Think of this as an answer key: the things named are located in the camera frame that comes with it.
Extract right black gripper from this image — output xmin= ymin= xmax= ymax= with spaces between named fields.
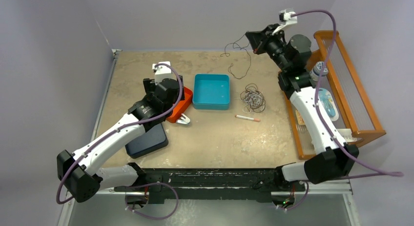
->
xmin=245 ymin=24 xmax=291 ymax=72

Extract tangled cable pile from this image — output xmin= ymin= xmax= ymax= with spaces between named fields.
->
xmin=239 ymin=83 xmax=267 ymax=114

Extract black cable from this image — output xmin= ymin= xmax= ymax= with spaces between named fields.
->
xmin=220 ymin=34 xmax=259 ymax=80

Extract blue white jar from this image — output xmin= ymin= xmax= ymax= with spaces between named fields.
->
xmin=309 ymin=61 xmax=329 ymax=82

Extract aluminium frame rails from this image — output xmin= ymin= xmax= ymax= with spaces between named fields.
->
xmin=58 ymin=181 xmax=360 ymax=226

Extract blue blister pack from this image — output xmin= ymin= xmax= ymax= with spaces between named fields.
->
xmin=318 ymin=88 xmax=339 ymax=122

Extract orange plastic tray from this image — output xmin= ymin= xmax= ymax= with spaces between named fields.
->
xmin=166 ymin=87 xmax=193 ymax=123

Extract small white stapler remover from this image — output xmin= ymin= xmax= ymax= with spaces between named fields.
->
xmin=176 ymin=113 xmax=191 ymax=125

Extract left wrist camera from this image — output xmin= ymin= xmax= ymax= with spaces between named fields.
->
xmin=152 ymin=63 xmax=175 ymax=84

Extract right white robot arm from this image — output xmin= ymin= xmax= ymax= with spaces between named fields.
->
xmin=245 ymin=24 xmax=359 ymax=190

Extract wooden shelf rack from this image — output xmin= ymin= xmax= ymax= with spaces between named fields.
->
xmin=281 ymin=30 xmax=387 ymax=161

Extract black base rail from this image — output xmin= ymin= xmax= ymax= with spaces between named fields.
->
xmin=114 ymin=168 xmax=306 ymax=205

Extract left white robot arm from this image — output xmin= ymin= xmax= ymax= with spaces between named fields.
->
xmin=55 ymin=76 xmax=184 ymax=205

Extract teal plastic tray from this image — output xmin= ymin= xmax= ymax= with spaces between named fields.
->
xmin=192 ymin=74 xmax=230 ymax=110

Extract dark blue plastic tray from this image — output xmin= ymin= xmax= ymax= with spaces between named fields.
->
xmin=125 ymin=123 xmax=169 ymax=159

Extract white orange marker pen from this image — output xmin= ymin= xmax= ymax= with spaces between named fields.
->
xmin=235 ymin=115 xmax=261 ymax=122

